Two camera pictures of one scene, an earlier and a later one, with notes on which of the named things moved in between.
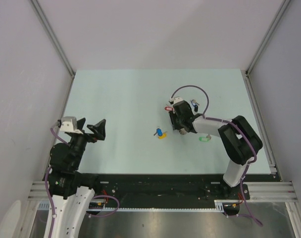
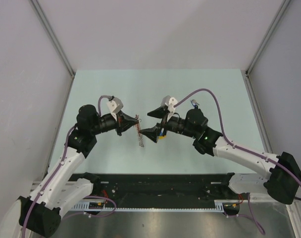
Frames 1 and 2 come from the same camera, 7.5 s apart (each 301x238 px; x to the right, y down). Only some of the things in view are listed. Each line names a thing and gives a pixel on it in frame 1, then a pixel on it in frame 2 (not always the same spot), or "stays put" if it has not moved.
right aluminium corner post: x=284 y=6 stays put
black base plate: x=174 y=190 stays put
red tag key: x=169 y=108 -> x=137 y=126
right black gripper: x=173 y=114 -> x=153 y=133
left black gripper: x=98 y=129 -> x=124 y=122
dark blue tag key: x=195 y=104 stays put
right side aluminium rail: x=274 y=169 stays put
